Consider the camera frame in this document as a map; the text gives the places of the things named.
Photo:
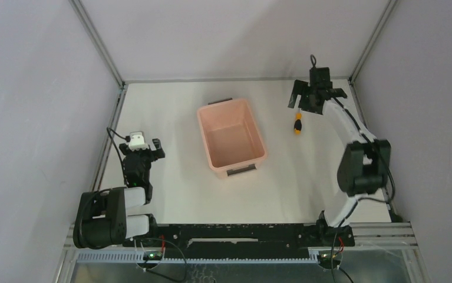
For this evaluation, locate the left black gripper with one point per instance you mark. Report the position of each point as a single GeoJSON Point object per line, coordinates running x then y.
{"type": "Point", "coordinates": [141, 154]}

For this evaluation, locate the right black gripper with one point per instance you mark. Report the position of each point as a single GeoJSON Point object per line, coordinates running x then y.
{"type": "Point", "coordinates": [302, 88]}

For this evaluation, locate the yellow black screwdriver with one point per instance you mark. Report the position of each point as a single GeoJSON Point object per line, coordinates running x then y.
{"type": "Point", "coordinates": [297, 127]}

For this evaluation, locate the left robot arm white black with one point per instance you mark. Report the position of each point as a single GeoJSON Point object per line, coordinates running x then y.
{"type": "Point", "coordinates": [102, 218]}

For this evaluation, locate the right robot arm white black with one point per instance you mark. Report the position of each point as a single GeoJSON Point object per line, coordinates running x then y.
{"type": "Point", "coordinates": [364, 166]}

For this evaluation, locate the pink plastic bin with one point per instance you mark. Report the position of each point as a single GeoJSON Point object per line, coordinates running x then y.
{"type": "Point", "coordinates": [231, 136]}

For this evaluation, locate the left green circuit board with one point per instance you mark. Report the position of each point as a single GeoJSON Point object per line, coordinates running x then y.
{"type": "Point", "coordinates": [152, 256]}

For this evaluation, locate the green circuit board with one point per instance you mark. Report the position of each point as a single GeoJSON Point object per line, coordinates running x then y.
{"type": "Point", "coordinates": [328, 256]}
{"type": "Point", "coordinates": [152, 256]}

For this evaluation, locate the right green circuit board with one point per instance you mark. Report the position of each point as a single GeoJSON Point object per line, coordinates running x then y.
{"type": "Point", "coordinates": [328, 256]}

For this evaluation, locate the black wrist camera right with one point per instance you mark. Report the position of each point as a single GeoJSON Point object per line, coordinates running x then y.
{"type": "Point", "coordinates": [319, 78]}

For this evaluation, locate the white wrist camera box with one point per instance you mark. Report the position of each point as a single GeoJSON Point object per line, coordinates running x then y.
{"type": "Point", "coordinates": [137, 141]}

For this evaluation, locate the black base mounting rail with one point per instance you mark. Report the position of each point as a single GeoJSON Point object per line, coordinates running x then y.
{"type": "Point", "coordinates": [243, 241]}

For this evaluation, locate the right aluminium frame post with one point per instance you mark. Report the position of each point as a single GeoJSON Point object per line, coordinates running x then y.
{"type": "Point", "coordinates": [376, 32]}

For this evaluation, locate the aluminium frame post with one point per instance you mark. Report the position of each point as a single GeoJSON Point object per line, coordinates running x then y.
{"type": "Point", "coordinates": [376, 32]}
{"type": "Point", "coordinates": [97, 40]}

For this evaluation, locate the left aluminium frame post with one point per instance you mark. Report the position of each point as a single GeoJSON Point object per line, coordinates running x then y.
{"type": "Point", "coordinates": [97, 40]}

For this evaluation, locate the aluminium frame front rail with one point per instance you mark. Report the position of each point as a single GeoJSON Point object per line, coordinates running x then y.
{"type": "Point", "coordinates": [368, 236]}

